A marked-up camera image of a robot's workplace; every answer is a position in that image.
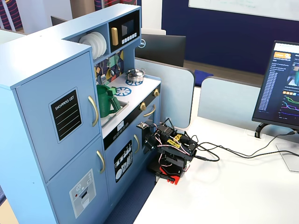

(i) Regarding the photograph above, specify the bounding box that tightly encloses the black shopping list board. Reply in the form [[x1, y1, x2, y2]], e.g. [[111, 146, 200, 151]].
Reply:
[[48, 86, 84, 144]]

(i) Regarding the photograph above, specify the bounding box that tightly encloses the short gold freezer handle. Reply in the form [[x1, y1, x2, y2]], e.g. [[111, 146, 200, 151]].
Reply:
[[96, 150, 106, 175]]

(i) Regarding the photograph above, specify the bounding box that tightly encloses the black cable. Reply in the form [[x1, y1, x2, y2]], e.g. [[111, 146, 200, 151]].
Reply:
[[193, 140, 299, 162], [186, 130, 299, 160]]

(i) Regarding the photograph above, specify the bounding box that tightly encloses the gold oven door handle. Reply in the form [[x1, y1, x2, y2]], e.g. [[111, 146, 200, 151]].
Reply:
[[142, 105, 156, 118]]

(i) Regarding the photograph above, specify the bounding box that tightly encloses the blue toy kitchen unit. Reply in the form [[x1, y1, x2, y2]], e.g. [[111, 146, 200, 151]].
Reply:
[[0, 4, 162, 224]]

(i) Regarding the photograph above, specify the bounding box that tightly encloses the toy steel spoon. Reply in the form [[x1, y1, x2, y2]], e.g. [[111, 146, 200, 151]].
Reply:
[[109, 56, 116, 77]]

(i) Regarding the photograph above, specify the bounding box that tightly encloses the green plastic pitcher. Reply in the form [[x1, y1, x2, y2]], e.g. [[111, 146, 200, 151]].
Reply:
[[96, 84, 118, 119]]

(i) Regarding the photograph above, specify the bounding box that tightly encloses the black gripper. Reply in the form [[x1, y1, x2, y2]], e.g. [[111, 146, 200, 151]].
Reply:
[[142, 127, 164, 155]]

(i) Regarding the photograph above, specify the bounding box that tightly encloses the gold microwave door handle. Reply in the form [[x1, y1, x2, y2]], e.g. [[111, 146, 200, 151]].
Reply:
[[111, 27, 119, 47]]

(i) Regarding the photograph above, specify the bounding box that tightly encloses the steel toy pot lid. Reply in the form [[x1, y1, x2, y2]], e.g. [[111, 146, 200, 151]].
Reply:
[[127, 69, 145, 79]]

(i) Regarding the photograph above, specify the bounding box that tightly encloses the computer monitor with lit screen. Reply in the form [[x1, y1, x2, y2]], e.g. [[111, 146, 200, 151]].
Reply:
[[251, 40, 299, 130]]

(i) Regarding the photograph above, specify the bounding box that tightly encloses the black curved bracket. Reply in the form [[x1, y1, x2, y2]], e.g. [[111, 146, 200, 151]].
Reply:
[[254, 122, 271, 139]]

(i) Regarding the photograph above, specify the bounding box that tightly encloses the long gold fridge handle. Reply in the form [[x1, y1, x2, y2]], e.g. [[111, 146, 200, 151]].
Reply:
[[87, 95, 99, 128]]

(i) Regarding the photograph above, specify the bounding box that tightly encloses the small steel toy pot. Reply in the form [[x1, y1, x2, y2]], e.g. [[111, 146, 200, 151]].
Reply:
[[126, 68, 147, 83]]

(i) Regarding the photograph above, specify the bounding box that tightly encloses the red and black base clamp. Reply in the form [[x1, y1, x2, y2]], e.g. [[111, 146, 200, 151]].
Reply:
[[147, 160, 182, 186]]

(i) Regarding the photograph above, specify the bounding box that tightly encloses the dark monitor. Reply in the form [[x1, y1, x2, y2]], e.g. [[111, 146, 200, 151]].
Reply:
[[50, 15, 68, 27]]

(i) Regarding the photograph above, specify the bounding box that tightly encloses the whiteboard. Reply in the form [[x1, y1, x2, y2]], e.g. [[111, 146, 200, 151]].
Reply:
[[188, 0, 299, 22]]

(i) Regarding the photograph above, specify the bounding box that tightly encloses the silver monitor stand base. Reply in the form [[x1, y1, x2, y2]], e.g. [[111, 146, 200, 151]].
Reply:
[[275, 141, 299, 173]]

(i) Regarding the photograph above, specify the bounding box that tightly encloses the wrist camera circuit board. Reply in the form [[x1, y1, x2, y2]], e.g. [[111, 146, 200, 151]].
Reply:
[[136, 121, 150, 131]]

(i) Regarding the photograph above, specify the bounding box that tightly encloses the blue seat cushion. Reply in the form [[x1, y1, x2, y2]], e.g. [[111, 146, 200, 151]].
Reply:
[[194, 69, 208, 88]]

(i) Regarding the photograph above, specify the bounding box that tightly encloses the gold dishwasher door handle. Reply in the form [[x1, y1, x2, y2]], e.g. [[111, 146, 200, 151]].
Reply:
[[133, 134, 140, 154]]

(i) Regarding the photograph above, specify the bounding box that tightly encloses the black Dell monitor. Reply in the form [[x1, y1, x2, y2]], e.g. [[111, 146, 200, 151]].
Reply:
[[135, 33, 186, 69]]

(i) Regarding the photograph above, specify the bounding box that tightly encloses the white toy plate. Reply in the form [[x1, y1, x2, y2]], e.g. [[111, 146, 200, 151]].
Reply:
[[78, 34, 94, 59], [91, 32, 104, 58], [86, 33, 100, 59], [94, 31, 108, 56]]

